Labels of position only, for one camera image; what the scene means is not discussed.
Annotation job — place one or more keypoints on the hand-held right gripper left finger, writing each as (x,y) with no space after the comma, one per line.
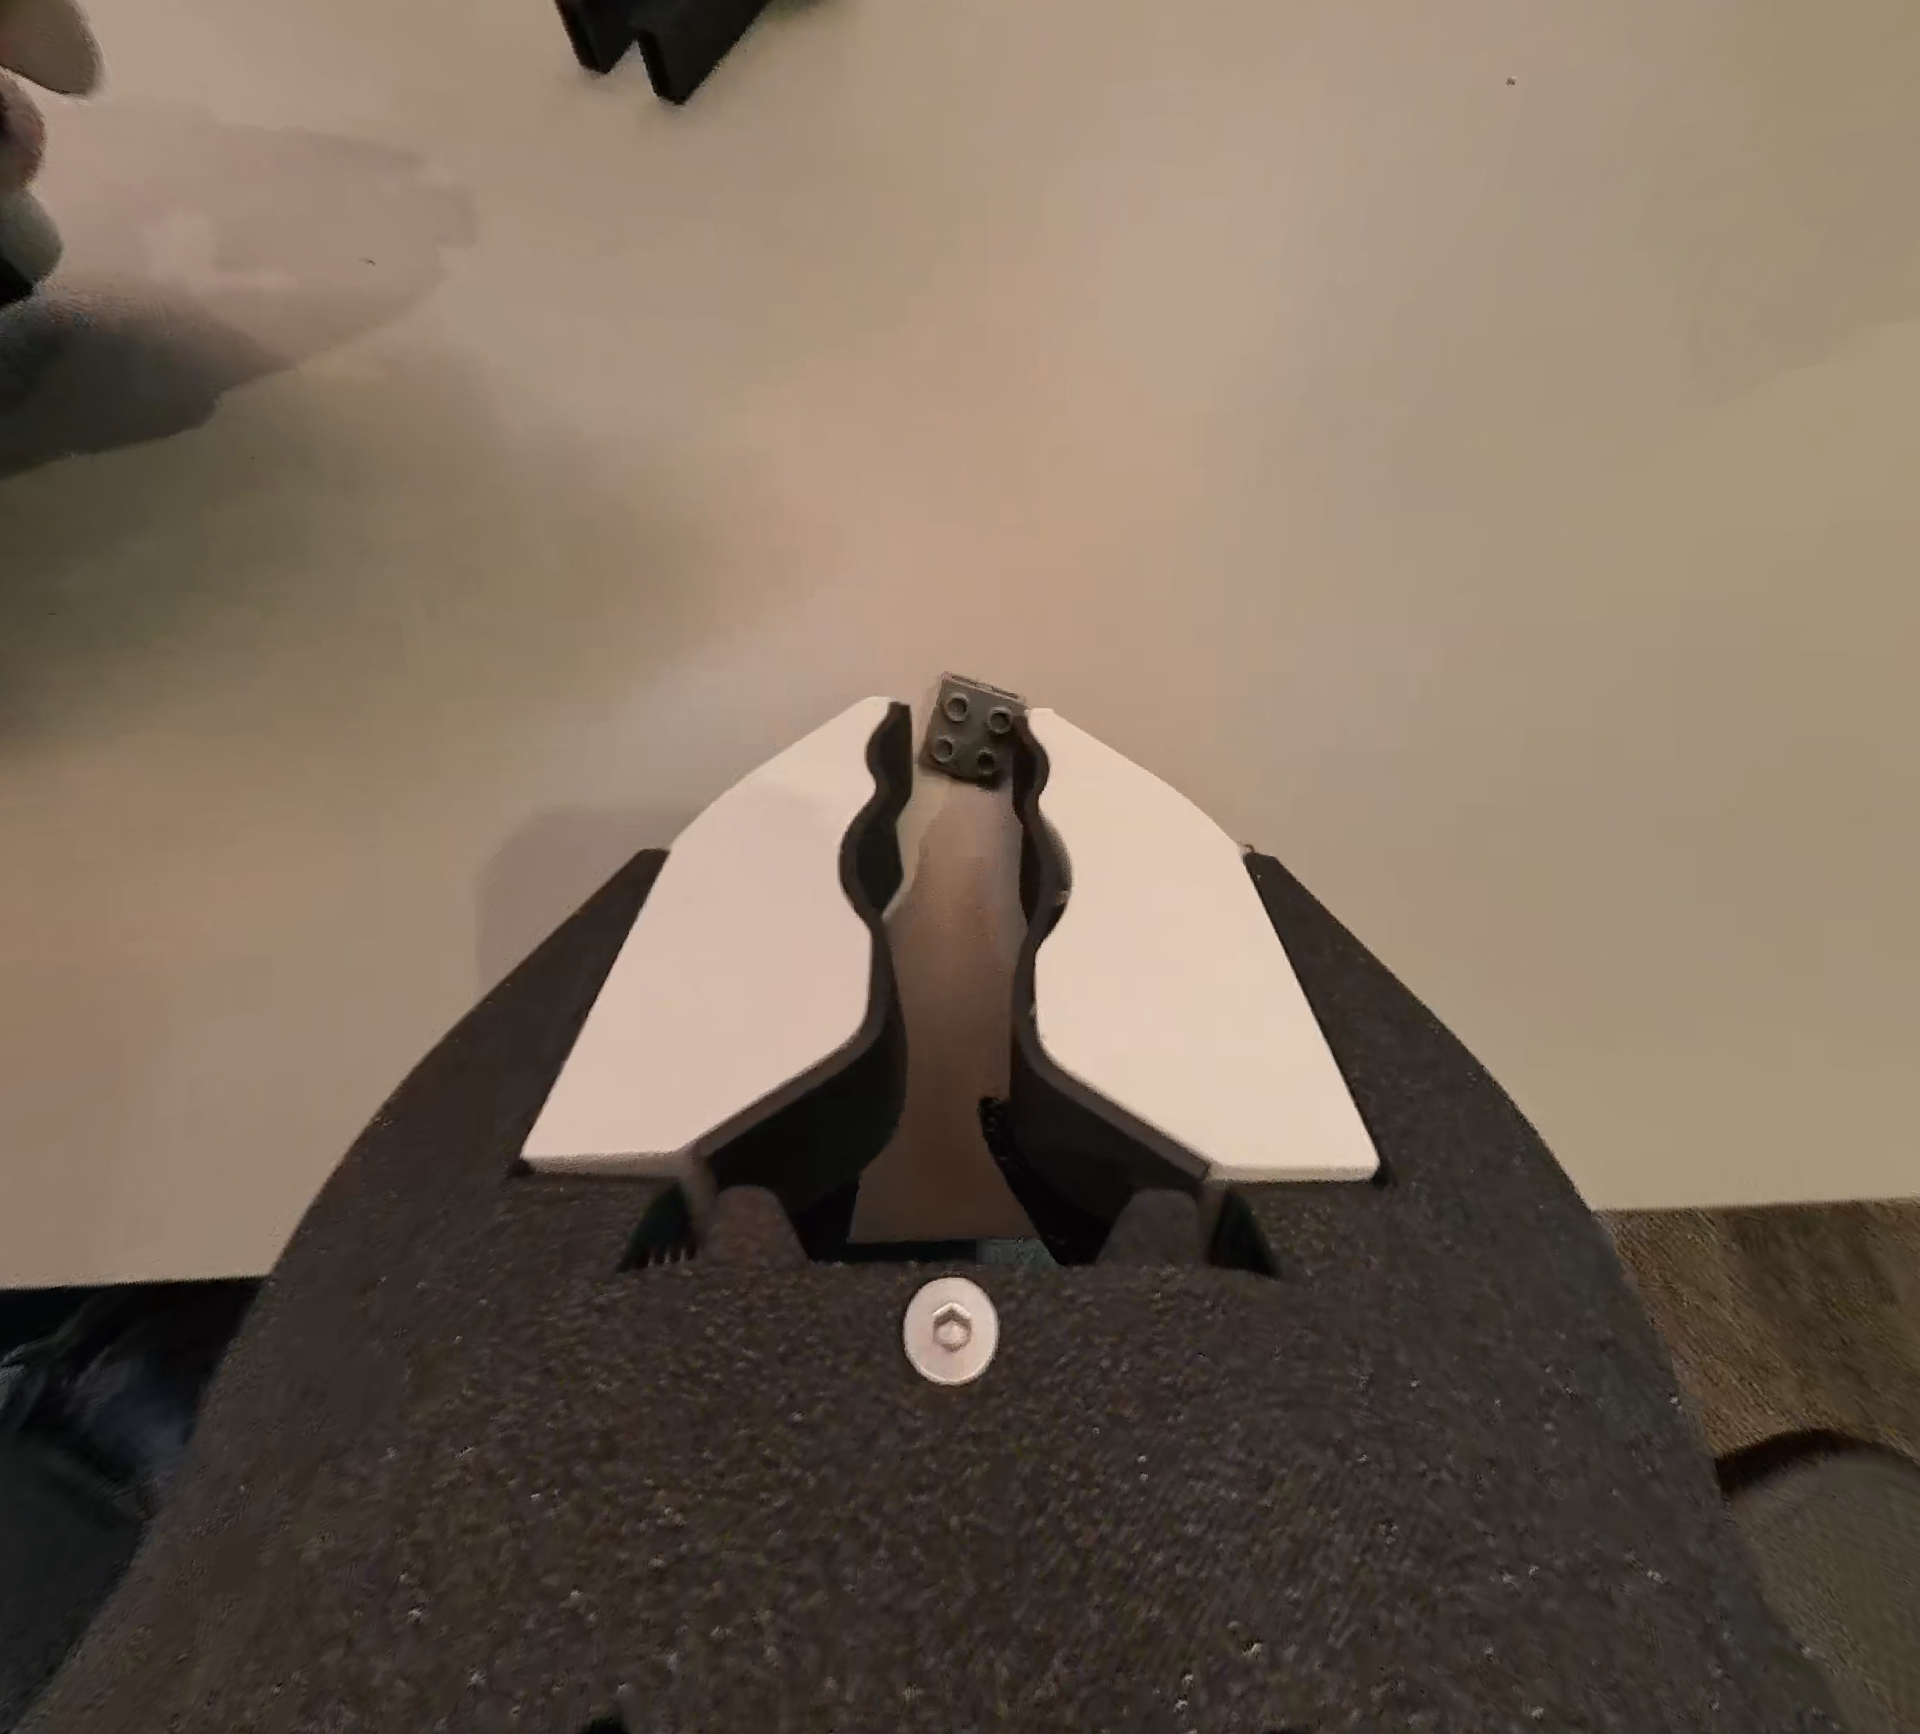
(720,984)

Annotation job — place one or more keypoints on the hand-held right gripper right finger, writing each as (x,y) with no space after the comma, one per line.
(1185,998)

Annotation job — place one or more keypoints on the small dark grey brick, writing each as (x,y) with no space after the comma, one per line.
(973,732)

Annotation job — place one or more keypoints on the grey desk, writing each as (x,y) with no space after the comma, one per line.
(1201,264)

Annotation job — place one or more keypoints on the person's leg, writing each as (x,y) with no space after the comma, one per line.
(91,1464)

